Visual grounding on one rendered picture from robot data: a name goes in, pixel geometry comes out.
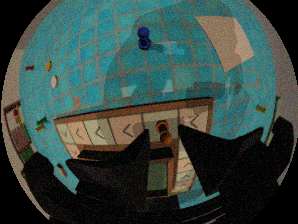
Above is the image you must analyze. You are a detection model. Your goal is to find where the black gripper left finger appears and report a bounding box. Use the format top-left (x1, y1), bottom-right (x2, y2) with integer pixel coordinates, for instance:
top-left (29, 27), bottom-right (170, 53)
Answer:
top-left (65, 128), bottom-right (150, 209)

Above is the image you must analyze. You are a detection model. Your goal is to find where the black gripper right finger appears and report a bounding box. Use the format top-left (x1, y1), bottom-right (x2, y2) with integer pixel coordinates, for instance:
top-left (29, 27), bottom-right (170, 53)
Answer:
top-left (177, 124), bottom-right (263, 197)

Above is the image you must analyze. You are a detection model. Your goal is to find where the dark blue game pawn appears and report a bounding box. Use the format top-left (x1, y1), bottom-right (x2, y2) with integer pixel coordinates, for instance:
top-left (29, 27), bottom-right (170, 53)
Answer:
top-left (137, 27), bottom-right (152, 51)

